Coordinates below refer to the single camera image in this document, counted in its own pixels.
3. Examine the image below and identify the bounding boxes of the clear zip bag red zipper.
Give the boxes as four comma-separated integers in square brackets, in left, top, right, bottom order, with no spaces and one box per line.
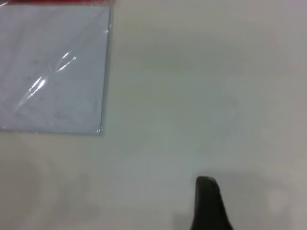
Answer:
[0,0,116,138]

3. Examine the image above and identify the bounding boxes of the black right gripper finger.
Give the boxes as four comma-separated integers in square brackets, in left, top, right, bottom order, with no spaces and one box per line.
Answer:
[189,176,235,230]

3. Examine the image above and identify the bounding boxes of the white paper stack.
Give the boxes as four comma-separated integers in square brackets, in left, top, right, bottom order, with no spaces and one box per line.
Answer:
[0,4,111,136]

